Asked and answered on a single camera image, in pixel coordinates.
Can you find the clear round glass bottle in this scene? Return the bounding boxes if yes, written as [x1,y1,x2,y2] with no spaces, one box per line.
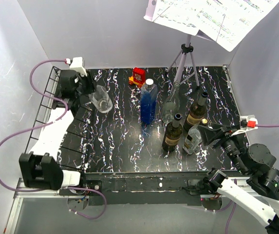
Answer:
[161,81,180,124]

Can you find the lilac music stand tripod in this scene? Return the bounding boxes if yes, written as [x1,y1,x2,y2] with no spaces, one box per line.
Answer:
[165,34,200,90]

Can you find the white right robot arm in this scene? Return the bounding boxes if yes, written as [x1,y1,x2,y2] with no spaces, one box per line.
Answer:
[198,120,279,234]

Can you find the black wire wine rack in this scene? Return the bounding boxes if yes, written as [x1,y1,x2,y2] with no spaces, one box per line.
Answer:
[31,66,86,160]

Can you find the white sheet music pages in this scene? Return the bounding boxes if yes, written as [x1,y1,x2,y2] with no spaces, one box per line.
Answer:
[144,0,278,52]

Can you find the black metal base frame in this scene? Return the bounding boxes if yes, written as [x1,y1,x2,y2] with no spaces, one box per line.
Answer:
[58,170,244,208]

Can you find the clear square liquor bottle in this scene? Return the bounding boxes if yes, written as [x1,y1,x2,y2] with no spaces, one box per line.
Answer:
[183,118,208,155]

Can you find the clear glass bottle top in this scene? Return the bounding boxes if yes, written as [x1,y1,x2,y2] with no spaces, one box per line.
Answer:
[88,85,113,114]

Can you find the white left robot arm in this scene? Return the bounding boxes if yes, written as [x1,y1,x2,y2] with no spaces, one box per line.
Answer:
[19,69,96,195]

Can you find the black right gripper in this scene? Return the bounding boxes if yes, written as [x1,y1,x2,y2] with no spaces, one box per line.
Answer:
[196,122,247,174]

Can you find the red yellow toy brick car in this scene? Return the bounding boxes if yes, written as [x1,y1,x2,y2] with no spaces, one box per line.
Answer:
[129,67,146,88]

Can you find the dark red wine bottle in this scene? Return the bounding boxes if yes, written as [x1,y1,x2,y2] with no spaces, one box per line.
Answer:
[183,92,208,131]

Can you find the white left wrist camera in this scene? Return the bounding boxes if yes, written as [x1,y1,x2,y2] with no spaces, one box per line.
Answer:
[65,57,87,77]

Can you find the blue clear vodka bottle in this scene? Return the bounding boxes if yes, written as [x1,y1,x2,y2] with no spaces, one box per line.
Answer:
[140,78,158,124]

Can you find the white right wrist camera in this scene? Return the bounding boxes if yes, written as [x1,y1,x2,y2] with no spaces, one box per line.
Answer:
[232,115,258,136]

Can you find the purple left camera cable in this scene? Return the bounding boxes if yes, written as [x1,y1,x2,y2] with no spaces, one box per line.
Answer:
[0,58,107,219]

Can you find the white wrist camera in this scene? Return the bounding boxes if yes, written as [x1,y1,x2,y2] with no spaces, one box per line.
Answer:
[65,57,87,77]
[232,115,258,136]

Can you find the aluminium rail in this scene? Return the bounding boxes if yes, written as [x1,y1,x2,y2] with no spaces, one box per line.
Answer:
[5,177,64,232]

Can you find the green white wine bottle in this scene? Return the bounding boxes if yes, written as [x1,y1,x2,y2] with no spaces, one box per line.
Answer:
[162,114,183,152]

